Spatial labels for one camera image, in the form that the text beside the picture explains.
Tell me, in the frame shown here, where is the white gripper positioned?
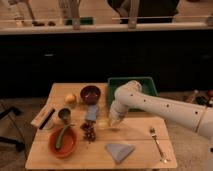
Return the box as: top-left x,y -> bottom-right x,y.
107,100 -> 127,128

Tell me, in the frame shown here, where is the yellow banana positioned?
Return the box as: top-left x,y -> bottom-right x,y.
97,119 -> 110,129

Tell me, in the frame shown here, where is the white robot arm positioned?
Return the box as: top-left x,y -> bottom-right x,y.
109,80 -> 213,171

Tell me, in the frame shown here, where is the dark purple bowl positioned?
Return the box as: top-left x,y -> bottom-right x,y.
80,85 -> 101,105

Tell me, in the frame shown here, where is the orange bowl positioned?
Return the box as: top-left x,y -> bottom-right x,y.
48,127 -> 78,158

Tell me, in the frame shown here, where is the blue sponge block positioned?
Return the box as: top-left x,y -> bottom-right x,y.
85,105 -> 99,121

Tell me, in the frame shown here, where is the bunch of dark grapes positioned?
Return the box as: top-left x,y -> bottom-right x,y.
80,121 -> 96,142

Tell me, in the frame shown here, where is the blue triangular cloth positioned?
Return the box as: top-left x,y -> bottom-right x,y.
105,143 -> 135,164

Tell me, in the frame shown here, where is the wooden table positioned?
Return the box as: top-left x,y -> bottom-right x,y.
26,83 -> 177,171

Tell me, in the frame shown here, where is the yellow onion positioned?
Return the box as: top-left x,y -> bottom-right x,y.
65,93 -> 77,104

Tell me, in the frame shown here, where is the small metal cup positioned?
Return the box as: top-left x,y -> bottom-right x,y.
58,108 -> 71,123

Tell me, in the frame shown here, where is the green plastic tray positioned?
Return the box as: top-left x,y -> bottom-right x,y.
107,77 -> 157,106

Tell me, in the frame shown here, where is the green cucumber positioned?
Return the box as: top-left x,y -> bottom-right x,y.
55,124 -> 73,150

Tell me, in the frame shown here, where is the silver fork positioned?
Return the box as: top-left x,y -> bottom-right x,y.
149,127 -> 170,164

